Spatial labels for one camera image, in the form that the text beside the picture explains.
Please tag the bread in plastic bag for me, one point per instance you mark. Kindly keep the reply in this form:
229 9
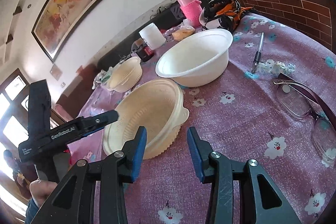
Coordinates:
183 32

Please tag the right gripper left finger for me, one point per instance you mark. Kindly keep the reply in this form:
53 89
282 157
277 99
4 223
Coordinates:
73 200

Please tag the small wall plaque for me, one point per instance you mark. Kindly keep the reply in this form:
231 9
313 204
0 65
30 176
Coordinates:
56 72

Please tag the wooden glass door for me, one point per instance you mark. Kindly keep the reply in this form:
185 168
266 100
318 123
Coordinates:
14 113

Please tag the framed horse painting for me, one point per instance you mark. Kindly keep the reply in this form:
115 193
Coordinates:
56 22

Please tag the black red jar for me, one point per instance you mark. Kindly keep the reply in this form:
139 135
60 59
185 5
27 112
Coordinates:
144 52

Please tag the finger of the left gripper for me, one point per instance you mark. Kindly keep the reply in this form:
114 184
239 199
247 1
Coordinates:
91 131
103 119

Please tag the brown armchair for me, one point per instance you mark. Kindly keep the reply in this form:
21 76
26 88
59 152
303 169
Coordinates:
76 94

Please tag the white deep foam bowl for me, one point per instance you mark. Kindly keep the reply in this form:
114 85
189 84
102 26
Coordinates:
197 60

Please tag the person left hand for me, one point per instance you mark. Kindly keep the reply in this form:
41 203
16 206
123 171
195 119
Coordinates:
41 190

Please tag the cream plastic bowl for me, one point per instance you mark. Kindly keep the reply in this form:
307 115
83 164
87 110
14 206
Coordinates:
156 105

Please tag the white crumpled cloth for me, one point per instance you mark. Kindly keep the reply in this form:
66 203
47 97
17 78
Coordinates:
102 77

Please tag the purple frame eyeglasses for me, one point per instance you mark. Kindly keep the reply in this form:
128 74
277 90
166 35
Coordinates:
300 101

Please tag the pink knitted thermos bottle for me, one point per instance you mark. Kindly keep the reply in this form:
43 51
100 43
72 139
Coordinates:
192 10

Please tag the silver ballpoint pen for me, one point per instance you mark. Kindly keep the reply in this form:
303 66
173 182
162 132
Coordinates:
258 54

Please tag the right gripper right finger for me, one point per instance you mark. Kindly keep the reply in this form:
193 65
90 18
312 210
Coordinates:
261 200

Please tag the black orange patterned hat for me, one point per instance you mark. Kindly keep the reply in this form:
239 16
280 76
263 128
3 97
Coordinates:
224 14

